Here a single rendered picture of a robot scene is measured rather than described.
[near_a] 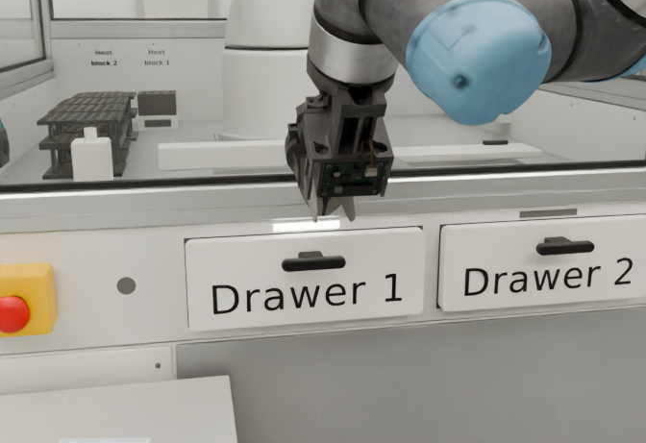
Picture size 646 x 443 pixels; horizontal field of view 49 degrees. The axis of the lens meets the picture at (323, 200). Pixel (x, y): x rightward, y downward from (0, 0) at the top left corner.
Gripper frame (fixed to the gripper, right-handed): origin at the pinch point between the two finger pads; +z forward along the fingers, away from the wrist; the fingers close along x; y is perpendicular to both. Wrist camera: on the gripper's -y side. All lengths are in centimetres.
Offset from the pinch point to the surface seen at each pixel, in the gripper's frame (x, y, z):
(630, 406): 47, 11, 35
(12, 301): -32.3, 2.8, 10.8
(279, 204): -3.2, -7.4, 9.0
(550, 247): 29.2, 0.3, 10.2
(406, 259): 12.2, -1.5, 13.7
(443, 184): 17.1, -8.0, 7.2
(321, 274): 1.6, -0.8, 14.7
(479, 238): 21.5, -2.8, 11.9
